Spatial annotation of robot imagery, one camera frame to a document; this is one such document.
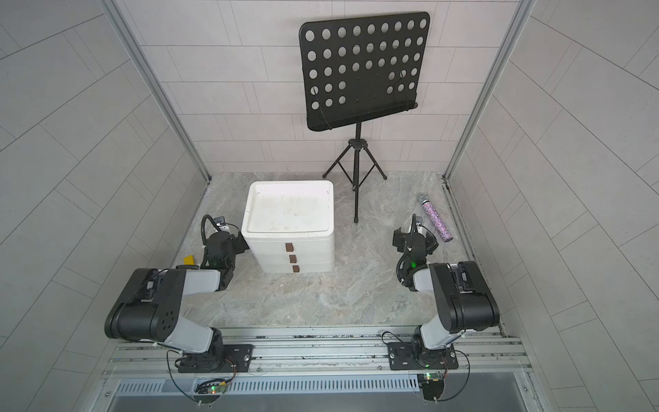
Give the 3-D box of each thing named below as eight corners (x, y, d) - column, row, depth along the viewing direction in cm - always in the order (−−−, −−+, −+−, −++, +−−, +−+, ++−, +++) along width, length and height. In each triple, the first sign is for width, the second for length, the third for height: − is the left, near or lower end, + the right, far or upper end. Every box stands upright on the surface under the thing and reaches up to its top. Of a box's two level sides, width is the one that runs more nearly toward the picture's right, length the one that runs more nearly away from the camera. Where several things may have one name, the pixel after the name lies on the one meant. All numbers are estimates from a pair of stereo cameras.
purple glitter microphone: (441, 243, 97) (444, 239, 94) (417, 200, 110) (419, 194, 108) (450, 241, 97) (453, 237, 95) (424, 198, 111) (426, 193, 108)
